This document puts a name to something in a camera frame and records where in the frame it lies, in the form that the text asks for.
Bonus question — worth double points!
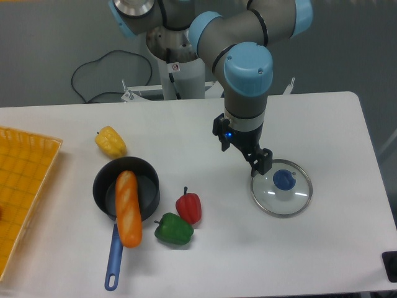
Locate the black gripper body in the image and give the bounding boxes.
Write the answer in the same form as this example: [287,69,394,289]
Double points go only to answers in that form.
[212,114,263,158]

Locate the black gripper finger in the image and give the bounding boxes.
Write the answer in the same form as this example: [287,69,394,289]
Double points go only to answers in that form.
[247,151,258,176]
[256,148,273,174]

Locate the glass pot lid blue knob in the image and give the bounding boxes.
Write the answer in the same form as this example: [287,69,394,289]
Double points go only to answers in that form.
[250,158,313,219]

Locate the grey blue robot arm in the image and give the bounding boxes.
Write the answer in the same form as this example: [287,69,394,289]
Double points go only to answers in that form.
[109,1,313,175]

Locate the red toy bell pepper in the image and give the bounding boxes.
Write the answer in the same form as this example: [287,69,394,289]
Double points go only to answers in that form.
[176,186,202,225]

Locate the green toy bell pepper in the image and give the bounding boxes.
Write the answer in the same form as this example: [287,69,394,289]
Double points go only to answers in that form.
[154,212,194,245]

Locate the toy baguette bread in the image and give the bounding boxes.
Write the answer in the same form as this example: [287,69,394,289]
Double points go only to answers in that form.
[115,171,143,248]

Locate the yellow toy bell pepper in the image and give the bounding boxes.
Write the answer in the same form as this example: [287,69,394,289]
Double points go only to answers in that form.
[95,126,127,159]

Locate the black object at table edge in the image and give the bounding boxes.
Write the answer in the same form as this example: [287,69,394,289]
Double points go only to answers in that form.
[381,251,397,283]

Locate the yellow plastic basket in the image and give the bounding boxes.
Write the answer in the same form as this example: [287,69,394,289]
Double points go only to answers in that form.
[1,126,63,279]

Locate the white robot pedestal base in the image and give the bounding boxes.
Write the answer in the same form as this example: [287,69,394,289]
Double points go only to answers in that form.
[120,27,295,102]

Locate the black saucepan blue handle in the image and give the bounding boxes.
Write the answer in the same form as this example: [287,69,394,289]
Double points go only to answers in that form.
[92,156,160,291]

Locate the black cable on floor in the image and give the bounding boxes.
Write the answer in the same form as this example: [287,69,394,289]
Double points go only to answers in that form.
[71,50,153,104]

